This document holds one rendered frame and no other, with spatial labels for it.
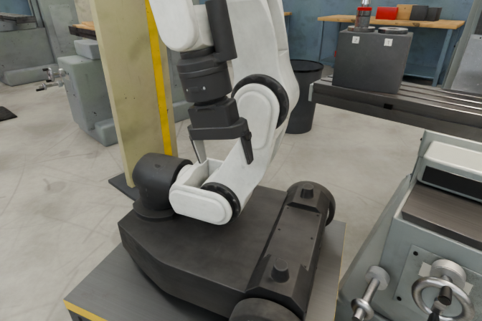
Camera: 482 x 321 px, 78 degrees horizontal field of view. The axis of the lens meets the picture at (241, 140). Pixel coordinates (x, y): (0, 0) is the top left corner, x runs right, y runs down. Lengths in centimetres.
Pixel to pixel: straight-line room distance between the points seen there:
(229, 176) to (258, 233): 23
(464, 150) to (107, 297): 116
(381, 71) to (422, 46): 435
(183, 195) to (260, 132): 33
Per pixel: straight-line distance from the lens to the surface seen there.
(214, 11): 51
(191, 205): 91
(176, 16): 50
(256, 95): 66
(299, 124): 291
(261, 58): 69
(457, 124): 109
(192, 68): 51
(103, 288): 115
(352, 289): 138
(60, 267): 187
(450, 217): 94
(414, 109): 111
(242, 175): 83
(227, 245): 95
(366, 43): 111
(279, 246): 92
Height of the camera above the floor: 125
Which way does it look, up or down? 27 degrees down
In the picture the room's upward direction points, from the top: straight up
